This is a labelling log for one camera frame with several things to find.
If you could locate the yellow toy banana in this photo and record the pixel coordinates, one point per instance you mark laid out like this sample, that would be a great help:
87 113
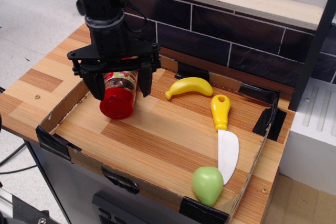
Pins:
190 84

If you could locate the red-capped basil spice bottle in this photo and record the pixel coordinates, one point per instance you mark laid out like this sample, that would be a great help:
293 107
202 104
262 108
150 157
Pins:
120 93

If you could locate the yellow-handled white toy knife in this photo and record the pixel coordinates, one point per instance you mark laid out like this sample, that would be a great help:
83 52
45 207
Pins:
228 143

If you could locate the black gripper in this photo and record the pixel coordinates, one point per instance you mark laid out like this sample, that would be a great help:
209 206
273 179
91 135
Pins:
113 48

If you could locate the black caster wheel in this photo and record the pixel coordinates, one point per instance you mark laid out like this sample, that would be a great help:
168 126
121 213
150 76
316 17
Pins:
80 7

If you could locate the white grooved block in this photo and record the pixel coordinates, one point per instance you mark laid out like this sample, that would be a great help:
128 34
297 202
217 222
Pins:
309 154

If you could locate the black bracket with bolt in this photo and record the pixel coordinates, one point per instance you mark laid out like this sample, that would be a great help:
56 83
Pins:
14 210

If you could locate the cardboard fence with black tape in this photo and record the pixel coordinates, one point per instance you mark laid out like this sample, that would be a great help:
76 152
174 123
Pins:
145 163

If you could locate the black device under table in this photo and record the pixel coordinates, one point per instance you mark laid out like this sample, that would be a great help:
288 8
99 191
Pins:
108 212

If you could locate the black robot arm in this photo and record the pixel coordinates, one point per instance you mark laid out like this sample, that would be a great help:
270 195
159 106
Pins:
108 10

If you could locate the green toy pear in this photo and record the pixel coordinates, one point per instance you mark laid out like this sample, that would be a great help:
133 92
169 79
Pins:
207 183

